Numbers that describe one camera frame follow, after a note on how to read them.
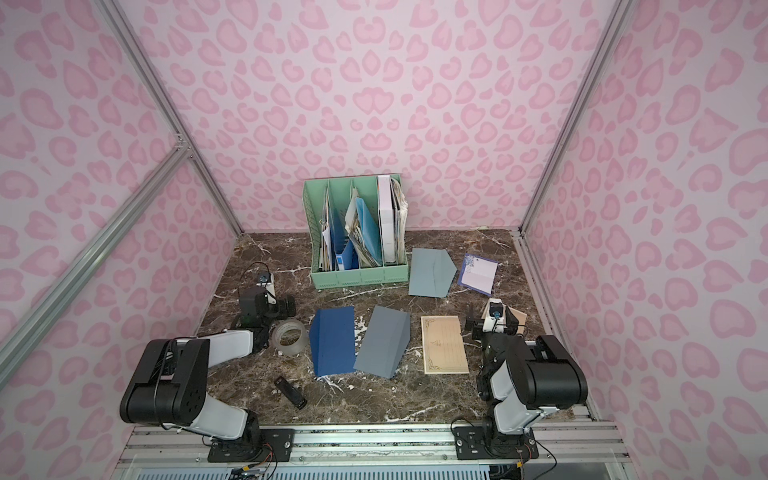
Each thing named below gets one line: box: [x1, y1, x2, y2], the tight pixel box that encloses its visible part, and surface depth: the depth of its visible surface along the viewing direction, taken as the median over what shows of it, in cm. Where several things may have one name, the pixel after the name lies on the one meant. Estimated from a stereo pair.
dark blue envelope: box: [310, 306, 356, 377], surface depth 93 cm
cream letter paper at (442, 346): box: [420, 316, 470, 375], surface depth 92 cm
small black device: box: [274, 376, 308, 410], surface depth 83 cm
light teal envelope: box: [408, 248, 457, 298], surface depth 109 cm
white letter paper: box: [458, 253, 500, 297], surface depth 109 cm
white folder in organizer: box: [377, 175, 396, 264], surface depth 100 cm
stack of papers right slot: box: [390, 175, 408, 265], surface depth 97 cm
